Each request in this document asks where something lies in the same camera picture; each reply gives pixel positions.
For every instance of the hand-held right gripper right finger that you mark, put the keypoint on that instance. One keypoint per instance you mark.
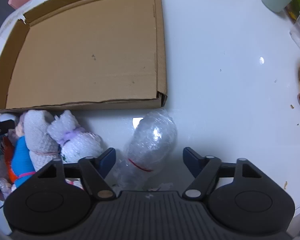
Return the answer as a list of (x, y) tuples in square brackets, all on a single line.
[(190, 157)]

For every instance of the clear bubble wrap bundle red band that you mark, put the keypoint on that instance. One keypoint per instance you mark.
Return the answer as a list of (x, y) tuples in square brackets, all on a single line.
[(152, 140)]

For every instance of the white bubble wrap bundle purple band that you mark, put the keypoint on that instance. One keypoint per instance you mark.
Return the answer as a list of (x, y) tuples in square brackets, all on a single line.
[(75, 140)]

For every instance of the blue cloth bundle pink band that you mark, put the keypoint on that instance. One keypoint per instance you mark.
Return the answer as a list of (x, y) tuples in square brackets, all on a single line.
[(20, 160)]

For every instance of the pale pink knit bundle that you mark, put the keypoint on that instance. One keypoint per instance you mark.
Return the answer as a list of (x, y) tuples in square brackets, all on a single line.
[(19, 127)]

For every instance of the white round bundle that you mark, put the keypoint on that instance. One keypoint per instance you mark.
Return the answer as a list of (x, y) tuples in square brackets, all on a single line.
[(6, 117)]

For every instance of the shallow brown cardboard box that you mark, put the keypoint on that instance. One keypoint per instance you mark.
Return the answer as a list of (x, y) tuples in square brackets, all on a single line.
[(90, 55)]

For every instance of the orange plastic bag bundle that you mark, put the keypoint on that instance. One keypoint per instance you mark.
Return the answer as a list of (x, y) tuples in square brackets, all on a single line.
[(8, 157)]

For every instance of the striped colourful cloth bundle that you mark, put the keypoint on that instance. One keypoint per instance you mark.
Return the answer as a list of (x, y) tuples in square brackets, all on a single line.
[(71, 182)]

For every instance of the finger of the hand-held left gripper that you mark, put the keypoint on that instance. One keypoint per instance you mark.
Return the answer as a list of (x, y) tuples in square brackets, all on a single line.
[(1, 130)]

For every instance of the white sock bundle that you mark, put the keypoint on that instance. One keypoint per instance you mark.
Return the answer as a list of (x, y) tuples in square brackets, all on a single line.
[(38, 140)]

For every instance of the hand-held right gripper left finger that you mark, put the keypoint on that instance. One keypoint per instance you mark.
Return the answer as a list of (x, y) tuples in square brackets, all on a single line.
[(107, 158)]

